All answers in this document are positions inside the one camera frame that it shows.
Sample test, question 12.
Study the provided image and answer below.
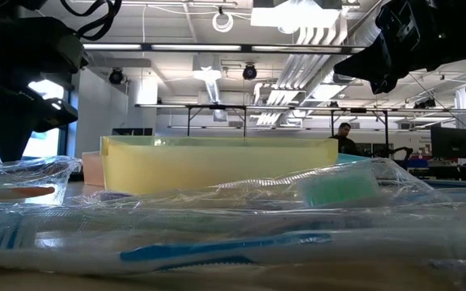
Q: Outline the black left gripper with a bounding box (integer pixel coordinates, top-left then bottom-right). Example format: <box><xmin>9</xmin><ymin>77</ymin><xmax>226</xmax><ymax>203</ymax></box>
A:
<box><xmin>0</xmin><ymin>52</ymin><xmax>79</xmax><ymax>167</ymax></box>

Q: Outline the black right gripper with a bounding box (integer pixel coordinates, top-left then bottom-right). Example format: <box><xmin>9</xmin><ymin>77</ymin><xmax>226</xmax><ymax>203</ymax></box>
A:
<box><xmin>333</xmin><ymin>35</ymin><xmax>445</xmax><ymax>95</ymax></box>

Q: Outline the large window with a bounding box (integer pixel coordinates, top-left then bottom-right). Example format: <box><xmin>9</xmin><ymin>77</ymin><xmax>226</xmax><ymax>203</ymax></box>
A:
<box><xmin>0</xmin><ymin>78</ymin><xmax>72</xmax><ymax>167</ymax></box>

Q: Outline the wrapped orange toothbrush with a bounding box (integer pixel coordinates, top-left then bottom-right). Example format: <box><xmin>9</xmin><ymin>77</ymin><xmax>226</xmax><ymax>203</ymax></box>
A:
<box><xmin>0</xmin><ymin>156</ymin><xmax>83</xmax><ymax>207</ymax></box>

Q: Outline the person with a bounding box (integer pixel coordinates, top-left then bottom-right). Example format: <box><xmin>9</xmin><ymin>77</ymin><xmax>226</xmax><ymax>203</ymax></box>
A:
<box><xmin>328</xmin><ymin>122</ymin><xmax>360</xmax><ymax>156</ymax></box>

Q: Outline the green translucent plastic bin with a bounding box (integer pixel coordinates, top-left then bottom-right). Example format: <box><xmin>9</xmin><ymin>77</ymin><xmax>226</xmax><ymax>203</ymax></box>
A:
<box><xmin>337</xmin><ymin>153</ymin><xmax>371</xmax><ymax>165</ymax></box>

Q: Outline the white ceiling light panel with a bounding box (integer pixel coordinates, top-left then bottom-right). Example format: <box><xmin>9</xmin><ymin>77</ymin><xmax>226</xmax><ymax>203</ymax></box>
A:
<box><xmin>251</xmin><ymin>0</ymin><xmax>342</xmax><ymax>29</ymax></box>

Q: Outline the orange translucent plastic bin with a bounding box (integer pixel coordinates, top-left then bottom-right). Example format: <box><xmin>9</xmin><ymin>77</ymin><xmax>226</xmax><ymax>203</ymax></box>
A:
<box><xmin>82</xmin><ymin>151</ymin><xmax>105</xmax><ymax>188</ymax></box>

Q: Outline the black computer monitor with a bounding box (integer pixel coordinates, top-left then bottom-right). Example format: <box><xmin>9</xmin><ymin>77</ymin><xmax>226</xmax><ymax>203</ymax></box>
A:
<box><xmin>430</xmin><ymin>125</ymin><xmax>466</xmax><ymax>160</ymax></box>

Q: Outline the dark background desk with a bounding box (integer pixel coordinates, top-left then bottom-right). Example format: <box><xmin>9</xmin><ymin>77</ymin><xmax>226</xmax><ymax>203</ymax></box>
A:
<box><xmin>409</xmin><ymin>163</ymin><xmax>466</xmax><ymax>182</ymax></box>

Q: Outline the wrapped green toothbrush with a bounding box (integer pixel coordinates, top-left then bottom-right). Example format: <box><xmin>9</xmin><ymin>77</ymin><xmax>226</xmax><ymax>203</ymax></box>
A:
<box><xmin>212</xmin><ymin>157</ymin><xmax>456</xmax><ymax>211</ymax></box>

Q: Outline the wrapped purple toothbrush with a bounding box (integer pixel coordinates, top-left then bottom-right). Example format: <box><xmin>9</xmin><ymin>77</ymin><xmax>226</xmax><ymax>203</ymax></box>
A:
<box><xmin>89</xmin><ymin>190</ymin><xmax>135</xmax><ymax>204</ymax></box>

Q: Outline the long background light strip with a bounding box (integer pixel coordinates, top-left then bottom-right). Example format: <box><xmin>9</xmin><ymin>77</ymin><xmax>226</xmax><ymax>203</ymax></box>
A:
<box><xmin>134</xmin><ymin>103</ymin><xmax>456</xmax><ymax>114</ymax></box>

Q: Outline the yellow translucent plastic bin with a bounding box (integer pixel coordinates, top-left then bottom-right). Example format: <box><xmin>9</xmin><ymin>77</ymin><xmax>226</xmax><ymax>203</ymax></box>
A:
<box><xmin>100</xmin><ymin>135</ymin><xmax>339</xmax><ymax>196</ymax></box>

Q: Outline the wrapped blue toothbrush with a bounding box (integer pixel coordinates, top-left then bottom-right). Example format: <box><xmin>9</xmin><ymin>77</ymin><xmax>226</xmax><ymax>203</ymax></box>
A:
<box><xmin>0</xmin><ymin>208</ymin><xmax>466</xmax><ymax>280</ymax></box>

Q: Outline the black background rig frame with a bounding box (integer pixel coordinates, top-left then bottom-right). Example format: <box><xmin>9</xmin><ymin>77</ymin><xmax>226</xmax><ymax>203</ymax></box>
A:
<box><xmin>331</xmin><ymin>107</ymin><xmax>390</xmax><ymax>147</ymax></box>
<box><xmin>186</xmin><ymin>103</ymin><xmax>248</xmax><ymax>138</ymax></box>

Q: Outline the silver ventilation duct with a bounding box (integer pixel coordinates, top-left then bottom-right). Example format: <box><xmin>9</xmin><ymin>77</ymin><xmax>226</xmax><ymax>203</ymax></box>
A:
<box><xmin>332</xmin><ymin>0</ymin><xmax>384</xmax><ymax>84</ymax></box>

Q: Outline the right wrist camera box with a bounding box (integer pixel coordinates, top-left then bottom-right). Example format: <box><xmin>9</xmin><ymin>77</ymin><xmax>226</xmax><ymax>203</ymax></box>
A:
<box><xmin>375</xmin><ymin>0</ymin><xmax>421</xmax><ymax>42</ymax></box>

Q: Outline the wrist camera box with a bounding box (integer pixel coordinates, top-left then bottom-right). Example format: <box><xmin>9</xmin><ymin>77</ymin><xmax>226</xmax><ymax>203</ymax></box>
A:
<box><xmin>40</xmin><ymin>23</ymin><xmax>91</xmax><ymax>76</ymax></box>
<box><xmin>375</xmin><ymin>0</ymin><xmax>421</xmax><ymax>42</ymax></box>

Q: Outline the black background rig camera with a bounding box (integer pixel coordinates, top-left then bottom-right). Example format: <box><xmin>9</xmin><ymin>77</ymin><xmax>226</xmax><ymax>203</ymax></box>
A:
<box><xmin>413</xmin><ymin>98</ymin><xmax>437</xmax><ymax>110</ymax></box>

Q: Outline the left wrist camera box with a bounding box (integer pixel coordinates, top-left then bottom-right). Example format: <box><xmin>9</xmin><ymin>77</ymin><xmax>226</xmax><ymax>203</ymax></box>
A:
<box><xmin>40</xmin><ymin>23</ymin><xmax>91</xmax><ymax>76</ymax></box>

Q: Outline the black round overhead camera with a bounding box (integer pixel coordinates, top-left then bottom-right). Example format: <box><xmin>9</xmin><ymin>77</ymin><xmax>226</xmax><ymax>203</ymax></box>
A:
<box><xmin>108</xmin><ymin>67</ymin><xmax>125</xmax><ymax>86</ymax></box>
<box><xmin>242</xmin><ymin>63</ymin><xmax>258</xmax><ymax>81</ymax></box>

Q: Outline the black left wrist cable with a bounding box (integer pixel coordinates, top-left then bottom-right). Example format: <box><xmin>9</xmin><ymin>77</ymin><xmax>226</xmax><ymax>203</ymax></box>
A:
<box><xmin>60</xmin><ymin>0</ymin><xmax>123</xmax><ymax>42</ymax></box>

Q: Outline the white coiled cable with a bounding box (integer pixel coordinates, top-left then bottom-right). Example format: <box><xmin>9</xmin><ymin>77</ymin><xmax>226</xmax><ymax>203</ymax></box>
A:
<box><xmin>211</xmin><ymin>11</ymin><xmax>235</xmax><ymax>34</ymax></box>

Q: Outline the black overhead frame bar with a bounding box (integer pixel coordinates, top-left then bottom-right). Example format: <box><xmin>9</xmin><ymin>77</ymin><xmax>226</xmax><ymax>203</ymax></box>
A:
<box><xmin>82</xmin><ymin>41</ymin><xmax>368</xmax><ymax>57</ymax></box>

